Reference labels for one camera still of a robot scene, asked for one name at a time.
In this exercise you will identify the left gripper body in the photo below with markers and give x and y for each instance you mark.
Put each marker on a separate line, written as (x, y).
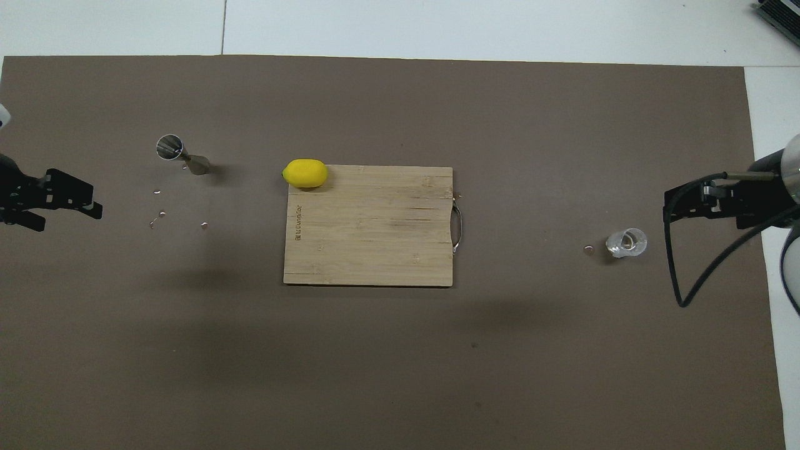
(9, 181)

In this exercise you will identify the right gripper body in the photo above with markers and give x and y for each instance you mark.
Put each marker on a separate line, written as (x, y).
(764, 190)

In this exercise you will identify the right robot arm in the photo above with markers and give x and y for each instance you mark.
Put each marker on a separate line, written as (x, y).
(794, 169)

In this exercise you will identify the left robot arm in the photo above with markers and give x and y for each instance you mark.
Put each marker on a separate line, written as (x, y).
(2, 117)

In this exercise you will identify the small clear glass cup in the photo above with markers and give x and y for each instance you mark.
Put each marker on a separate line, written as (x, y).
(626, 243)

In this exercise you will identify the steel double jigger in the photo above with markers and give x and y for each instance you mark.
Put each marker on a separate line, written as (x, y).
(181, 154)

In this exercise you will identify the yellow lemon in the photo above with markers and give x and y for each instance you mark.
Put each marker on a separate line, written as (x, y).
(305, 173)

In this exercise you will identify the bamboo cutting board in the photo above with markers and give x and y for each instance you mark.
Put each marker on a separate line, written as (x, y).
(369, 226)

